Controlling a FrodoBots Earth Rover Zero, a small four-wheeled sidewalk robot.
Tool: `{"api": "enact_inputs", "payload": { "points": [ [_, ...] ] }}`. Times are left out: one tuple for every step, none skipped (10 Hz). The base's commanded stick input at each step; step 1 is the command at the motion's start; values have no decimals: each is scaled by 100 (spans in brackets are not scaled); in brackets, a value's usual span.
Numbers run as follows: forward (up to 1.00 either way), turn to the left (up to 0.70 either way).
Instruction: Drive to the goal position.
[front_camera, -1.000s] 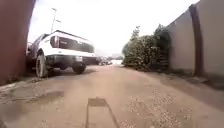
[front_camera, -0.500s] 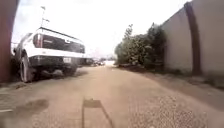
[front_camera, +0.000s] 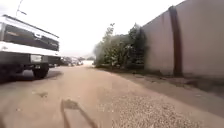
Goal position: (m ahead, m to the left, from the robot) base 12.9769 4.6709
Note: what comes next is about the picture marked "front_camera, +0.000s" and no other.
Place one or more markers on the green bushes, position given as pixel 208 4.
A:
pixel 120 50

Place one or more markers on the brown dirt road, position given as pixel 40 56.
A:
pixel 100 90

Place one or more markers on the parked vehicles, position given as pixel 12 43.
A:
pixel 70 61

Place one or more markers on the dark roadside ditch strip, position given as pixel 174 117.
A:
pixel 186 81

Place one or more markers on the white pickup truck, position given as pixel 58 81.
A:
pixel 26 43

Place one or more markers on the street lamp pole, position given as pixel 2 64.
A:
pixel 20 10

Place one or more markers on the grey concrete wall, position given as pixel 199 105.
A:
pixel 200 40

